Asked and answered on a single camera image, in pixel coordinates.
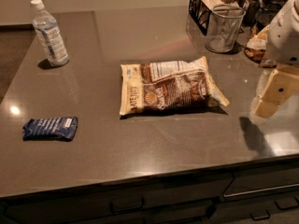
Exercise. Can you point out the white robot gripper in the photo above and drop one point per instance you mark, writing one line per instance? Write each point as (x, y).
(285, 42)

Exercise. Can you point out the dark cabinet drawer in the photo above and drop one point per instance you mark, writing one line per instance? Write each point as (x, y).
(259, 193)
(166, 200)

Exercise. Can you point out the wire mesh cup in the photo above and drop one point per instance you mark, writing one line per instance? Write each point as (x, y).
(223, 28)

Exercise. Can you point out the brown Late July chip bag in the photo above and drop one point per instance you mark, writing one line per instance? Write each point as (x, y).
(168, 86)

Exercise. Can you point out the glass snack jar black lid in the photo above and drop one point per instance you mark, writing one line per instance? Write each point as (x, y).
(256, 46)

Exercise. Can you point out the blue RXBAR blueberry bar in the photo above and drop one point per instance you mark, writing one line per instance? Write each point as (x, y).
(62, 129)

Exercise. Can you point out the dark cabinet drawer left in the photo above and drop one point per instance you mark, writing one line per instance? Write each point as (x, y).
(166, 200)

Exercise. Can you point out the clear plastic water bottle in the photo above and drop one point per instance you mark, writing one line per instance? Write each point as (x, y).
(49, 34)

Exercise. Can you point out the black wire rack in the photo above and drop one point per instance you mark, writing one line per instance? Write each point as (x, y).
(200, 10)

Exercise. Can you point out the dark cabinet drawer right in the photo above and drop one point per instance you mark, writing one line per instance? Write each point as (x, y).
(259, 193)

